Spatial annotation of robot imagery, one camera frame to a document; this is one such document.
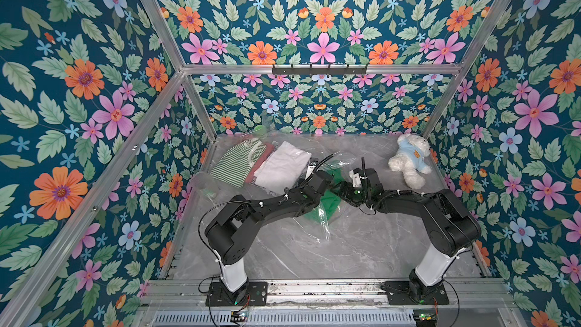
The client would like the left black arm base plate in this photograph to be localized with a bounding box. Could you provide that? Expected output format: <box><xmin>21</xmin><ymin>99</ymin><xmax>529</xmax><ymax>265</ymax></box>
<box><xmin>205</xmin><ymin>281</ymin><xmax>269</xmax><ymax>307</ymax></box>

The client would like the red garment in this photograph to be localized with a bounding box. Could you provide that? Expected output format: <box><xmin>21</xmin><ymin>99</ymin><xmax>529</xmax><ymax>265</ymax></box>
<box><xmin>245</xmin><ymin>142</ymin><xmax>275</xmax><ymax>183</ymax></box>

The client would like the green t-shirt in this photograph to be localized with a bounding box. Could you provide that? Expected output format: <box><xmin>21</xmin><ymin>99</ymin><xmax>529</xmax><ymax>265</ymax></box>
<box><xmin>304</xmin><ymin>169</ymin><xmax>344</xmax><ymax>225</ymax></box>

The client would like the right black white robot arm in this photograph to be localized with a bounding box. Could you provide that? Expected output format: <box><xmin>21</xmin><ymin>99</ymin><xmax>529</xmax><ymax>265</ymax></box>
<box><xmin>332</xmin><ymin>162</ymin><xmax>482</xmax><ymax>304</ymax></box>

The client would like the clear plastic vacuum bag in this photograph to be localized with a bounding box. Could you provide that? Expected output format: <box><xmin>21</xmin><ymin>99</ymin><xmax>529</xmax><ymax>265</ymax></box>
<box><xmin>190</xmin><ymin>122</ymin><xmax>359</xmax><ymax>242</ymax></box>

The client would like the white slotted cable duct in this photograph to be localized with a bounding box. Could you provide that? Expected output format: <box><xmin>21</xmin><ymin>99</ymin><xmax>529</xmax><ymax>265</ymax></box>
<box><xmin>153</xmin><ymin>310</ymin><xmax>416</xmax><ymax>326</ymax></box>

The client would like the green white striped garment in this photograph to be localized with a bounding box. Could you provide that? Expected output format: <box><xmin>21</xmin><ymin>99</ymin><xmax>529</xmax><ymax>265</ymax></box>
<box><xmin>210</xmin><ymin>139</ymin><xmax>267</xmax><ymax>188</ymax></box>

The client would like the black wall hook rail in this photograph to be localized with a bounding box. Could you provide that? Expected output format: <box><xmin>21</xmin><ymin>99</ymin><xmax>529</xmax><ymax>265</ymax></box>
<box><xmin>271</xmin><ymin>64</ymin><xmax>368</xmax><ymax>77</ymax></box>

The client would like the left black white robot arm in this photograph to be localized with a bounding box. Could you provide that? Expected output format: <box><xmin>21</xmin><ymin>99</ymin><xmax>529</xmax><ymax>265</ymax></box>
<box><xmin>202</xmin><ymin>168</ymin><xmax>333</xmax><ymax>295</ymax></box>

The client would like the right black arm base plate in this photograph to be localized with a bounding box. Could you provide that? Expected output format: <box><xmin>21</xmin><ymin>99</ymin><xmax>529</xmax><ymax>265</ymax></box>
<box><xmin>381</xmin><ymin>281</ymin><xmax>450</xmax><ymax>306</ymax></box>

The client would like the aluminium front rail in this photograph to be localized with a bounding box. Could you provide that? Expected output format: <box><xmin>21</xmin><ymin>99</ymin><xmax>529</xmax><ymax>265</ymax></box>
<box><xmin>141</xmin><ymin>278</ymin><xmax>517</xmax><ymax>308</ymax></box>

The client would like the white teddy bear blue shirt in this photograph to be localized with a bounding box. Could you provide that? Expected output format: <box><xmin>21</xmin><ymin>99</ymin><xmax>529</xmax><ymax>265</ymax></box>
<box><xmin>388</xmin><ymin>133</ymin><xmax>432</xmax><ymax>190</ymax></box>

